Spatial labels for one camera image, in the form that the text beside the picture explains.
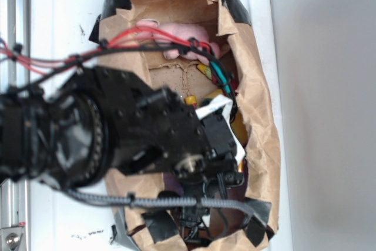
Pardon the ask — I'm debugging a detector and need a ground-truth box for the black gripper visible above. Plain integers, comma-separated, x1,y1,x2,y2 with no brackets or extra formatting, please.
179,112,244,245

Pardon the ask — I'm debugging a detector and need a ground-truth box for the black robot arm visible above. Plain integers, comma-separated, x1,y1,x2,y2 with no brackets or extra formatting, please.
1,66,245,247

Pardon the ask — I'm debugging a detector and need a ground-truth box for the yellow green sponge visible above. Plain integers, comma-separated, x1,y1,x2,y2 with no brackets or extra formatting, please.
200,89,249,147

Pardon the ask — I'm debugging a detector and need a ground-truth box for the pink plush bunny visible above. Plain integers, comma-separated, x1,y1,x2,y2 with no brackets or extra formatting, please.
136,19,220,65

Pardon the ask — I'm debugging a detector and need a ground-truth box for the brown paper bag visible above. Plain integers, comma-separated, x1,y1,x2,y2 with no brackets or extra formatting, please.
98,0,280,250

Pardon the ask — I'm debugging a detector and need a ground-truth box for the white plastic tray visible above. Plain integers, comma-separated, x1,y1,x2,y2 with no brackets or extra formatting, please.
27,0,284,250

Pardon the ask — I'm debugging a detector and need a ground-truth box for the grey braided cable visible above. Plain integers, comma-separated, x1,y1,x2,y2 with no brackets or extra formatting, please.
66,188,256,219

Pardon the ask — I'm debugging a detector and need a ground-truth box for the white ribbon cable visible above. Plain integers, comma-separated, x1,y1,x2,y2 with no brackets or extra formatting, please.
194,94,246,163

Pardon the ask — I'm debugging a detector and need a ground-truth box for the multicolour rope toy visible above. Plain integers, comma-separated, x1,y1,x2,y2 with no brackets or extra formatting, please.
182,63,230,109

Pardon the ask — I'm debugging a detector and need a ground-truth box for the silver lower bracket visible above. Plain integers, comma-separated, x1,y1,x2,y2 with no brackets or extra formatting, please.
0,226,27,251

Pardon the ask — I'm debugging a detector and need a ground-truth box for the red black wire bundle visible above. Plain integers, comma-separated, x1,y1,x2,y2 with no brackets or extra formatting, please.
0,26,237,116

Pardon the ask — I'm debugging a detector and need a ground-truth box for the aluminium frame rail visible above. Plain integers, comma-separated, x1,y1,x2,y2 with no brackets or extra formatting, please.
1,0,30,250

